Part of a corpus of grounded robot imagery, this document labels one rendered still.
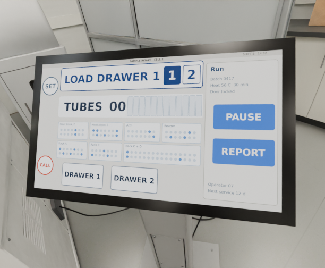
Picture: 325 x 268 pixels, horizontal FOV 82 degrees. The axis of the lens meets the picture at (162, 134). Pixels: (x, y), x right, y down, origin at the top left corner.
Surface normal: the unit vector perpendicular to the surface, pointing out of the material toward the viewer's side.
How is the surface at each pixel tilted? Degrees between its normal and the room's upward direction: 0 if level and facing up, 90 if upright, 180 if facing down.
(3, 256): 90
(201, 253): 5
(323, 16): 91
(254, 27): 90
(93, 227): 0
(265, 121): 50
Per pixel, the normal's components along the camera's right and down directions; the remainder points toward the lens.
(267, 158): -0.21, -0.06
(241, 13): -0.76, 0.44
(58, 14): 0.64, 0.40
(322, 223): -0.11, -0.80
